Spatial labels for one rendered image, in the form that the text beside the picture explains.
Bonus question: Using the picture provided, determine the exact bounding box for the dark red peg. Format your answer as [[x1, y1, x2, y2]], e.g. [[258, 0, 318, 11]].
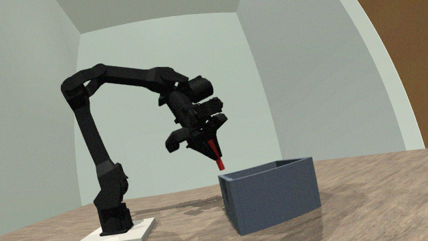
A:
[[208, 139, 225, 171]]

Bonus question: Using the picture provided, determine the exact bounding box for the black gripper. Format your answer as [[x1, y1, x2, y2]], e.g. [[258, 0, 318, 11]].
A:
[[165, 102, 228, 161]]

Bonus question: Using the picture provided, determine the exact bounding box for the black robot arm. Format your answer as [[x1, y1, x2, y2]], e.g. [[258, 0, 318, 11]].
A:
[[61, 64, 223, 236]]

